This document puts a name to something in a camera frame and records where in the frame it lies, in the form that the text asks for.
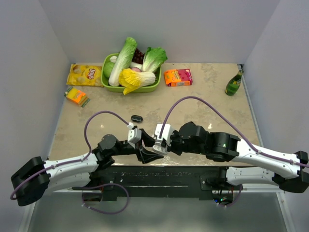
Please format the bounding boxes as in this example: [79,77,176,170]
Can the orange yellow sponge pack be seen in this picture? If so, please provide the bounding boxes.
[64,86,90,108]

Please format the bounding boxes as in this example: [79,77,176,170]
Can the green plastic basin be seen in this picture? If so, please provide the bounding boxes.
[101,58,161,95]

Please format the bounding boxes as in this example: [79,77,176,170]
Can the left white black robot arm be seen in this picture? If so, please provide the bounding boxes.
[10,128,167,206]

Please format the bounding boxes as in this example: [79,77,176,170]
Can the yellow napa cabbage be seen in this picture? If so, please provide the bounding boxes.
[119,69,156,95]

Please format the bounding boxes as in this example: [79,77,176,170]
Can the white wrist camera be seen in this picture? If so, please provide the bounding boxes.
[154,124,174,145]
[127,122,141,144]

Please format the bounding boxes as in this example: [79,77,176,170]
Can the green glass bottle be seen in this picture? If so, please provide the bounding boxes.
[225,70,244,96]

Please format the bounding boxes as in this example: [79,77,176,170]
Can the round green cabbage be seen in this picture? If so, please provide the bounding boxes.
[103,61,114,78]

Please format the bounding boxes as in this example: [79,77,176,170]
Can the orange pink snack box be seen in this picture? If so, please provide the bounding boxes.
[164,69,193,87]

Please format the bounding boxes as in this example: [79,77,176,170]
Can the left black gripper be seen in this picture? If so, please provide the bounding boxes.
[110,129,163,163]

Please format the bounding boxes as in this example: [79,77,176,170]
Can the green leaf lettuce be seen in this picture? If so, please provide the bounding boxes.
[141,47,168,72]

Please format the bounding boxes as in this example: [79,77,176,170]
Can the white radish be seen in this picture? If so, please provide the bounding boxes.
[110,56,142,70]

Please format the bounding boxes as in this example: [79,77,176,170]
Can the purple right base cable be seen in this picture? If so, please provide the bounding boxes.
[216,185,243,208]

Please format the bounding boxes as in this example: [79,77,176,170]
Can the black earbud charging case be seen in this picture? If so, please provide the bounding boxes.
[131,115,143,123]

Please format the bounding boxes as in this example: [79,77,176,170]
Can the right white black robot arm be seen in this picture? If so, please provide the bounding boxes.
[162,122,309,193]

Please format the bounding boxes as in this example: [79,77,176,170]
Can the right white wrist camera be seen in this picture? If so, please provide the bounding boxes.
[154,124,174,145]

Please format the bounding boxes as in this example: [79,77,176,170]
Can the green napa cabbage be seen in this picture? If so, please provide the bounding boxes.
[109,37,138,87]

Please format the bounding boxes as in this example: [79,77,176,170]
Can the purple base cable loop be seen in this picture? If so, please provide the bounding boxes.
[81,183,130,215]

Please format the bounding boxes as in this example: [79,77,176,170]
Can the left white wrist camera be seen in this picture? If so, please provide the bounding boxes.
[127,122,141,144]

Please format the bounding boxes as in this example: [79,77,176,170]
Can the yellow Lays chips bag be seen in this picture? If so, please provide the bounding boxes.
[66,64,103,87]

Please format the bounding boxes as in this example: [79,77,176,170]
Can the dark red grapes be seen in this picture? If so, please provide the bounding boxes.
[132,48,145,64]

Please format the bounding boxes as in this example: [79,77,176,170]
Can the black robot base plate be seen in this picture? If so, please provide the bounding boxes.
[86,166,239,201]

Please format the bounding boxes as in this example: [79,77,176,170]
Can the pink onion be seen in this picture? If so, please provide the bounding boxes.
[131,67,141,72]

